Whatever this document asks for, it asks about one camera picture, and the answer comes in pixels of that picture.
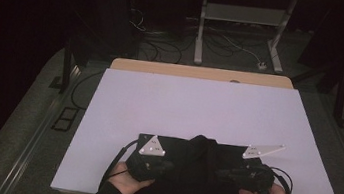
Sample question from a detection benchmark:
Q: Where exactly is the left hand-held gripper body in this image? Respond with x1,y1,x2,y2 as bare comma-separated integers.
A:
123,131,169,185

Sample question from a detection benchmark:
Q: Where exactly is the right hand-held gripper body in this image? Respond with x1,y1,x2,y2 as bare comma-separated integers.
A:
233,138,288,194

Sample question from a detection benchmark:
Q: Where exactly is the black tank top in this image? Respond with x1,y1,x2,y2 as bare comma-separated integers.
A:
128,126,273,194

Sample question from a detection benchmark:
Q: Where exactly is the person's left hand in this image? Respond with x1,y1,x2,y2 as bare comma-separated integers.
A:
106,160,158,194

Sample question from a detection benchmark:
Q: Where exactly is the white table mat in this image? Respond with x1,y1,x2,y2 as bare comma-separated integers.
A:
49,59,344,194

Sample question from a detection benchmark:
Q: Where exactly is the black floor socket plate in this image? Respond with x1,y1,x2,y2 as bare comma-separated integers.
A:
51,105,80,135

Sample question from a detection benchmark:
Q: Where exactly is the white plug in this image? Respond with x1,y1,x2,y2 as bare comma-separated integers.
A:
256,61,269,72

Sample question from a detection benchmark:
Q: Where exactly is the left hand-held gripper black cable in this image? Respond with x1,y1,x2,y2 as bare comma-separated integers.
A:
98,135,140,194

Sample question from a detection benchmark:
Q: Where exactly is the hand-held gripper black cable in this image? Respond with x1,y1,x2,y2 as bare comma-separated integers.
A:
98,135,140,194
263,165,297,194

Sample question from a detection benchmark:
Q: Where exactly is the right hand-held gripper black cable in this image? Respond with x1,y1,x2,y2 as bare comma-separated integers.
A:
263,165,297,194

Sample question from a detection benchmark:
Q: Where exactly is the thin black floor cable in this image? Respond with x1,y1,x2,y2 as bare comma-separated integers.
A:
69,67,106,114

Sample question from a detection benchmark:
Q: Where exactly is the black floor cable bundle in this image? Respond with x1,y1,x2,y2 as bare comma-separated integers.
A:
124,6,189,66

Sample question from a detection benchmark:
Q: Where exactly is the white floor cable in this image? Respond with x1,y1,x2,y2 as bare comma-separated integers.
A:
209,28,265,65

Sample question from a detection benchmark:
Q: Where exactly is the white metal desk frame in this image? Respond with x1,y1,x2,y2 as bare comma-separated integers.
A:
193,0,298,77

